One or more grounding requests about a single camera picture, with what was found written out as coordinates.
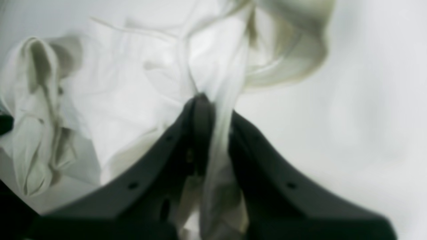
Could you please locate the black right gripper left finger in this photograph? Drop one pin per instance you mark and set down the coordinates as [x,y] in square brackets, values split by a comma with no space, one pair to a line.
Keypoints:
[142,202]

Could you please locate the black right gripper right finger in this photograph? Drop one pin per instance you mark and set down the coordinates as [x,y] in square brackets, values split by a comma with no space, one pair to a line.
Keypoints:
[284,204]

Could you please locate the white printed T-shirt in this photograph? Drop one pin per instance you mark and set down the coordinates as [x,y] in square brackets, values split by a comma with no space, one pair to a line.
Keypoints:
[90,102]

